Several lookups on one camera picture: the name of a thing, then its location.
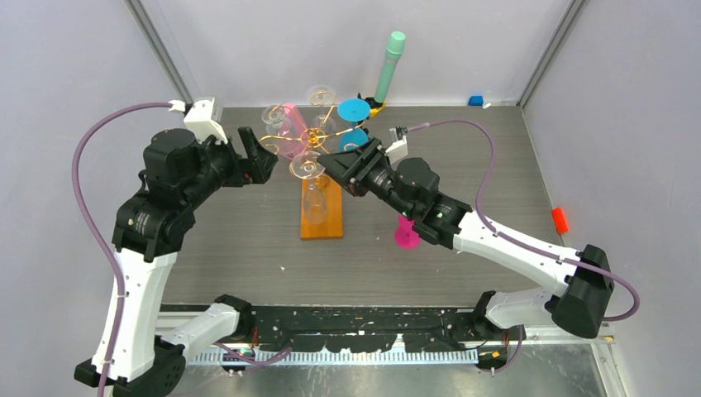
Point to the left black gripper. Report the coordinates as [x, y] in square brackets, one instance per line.
[243, 171]

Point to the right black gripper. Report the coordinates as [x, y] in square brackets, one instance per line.
[352, 169]

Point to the magenta plastic wine glass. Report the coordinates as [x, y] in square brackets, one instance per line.
[404, 235]

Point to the clear flute glass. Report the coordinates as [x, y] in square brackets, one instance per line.
[305, 167]

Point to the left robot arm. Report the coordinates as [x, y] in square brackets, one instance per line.
[181, 172]

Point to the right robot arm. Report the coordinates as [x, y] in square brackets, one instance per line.
[573, 290]

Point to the light pink plastic glass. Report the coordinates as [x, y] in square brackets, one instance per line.
[293, 129]

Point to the orange wooden rack base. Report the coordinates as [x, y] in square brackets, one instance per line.
[333, 226]

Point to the blue plastic wine glass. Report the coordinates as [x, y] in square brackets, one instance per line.
[355, 111]

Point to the clear glass back left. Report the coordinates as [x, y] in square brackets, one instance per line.
[276, 121]

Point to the black yellow tripod stand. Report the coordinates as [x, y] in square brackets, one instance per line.
[375, 106]

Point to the clear glass back centre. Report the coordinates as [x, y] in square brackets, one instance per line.
[323, 98]

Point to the mint green cylinder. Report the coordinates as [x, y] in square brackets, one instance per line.
[393, 53]

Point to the small blue block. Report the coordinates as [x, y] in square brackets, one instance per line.
[476, 101]

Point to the small red block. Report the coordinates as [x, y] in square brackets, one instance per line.
[560, 221]

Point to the gold wire glass rack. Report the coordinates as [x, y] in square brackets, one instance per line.
[315, 141]

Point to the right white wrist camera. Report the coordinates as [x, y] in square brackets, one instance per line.
[399, 146]

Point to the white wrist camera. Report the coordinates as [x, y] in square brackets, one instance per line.
[399, 146]
[202, 118]

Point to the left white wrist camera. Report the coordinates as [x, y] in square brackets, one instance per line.
[202, 118]

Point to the black base frame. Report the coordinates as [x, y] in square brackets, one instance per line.
[367, 329]

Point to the slotted metal rail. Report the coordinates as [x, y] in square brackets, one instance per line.
[216, 356]

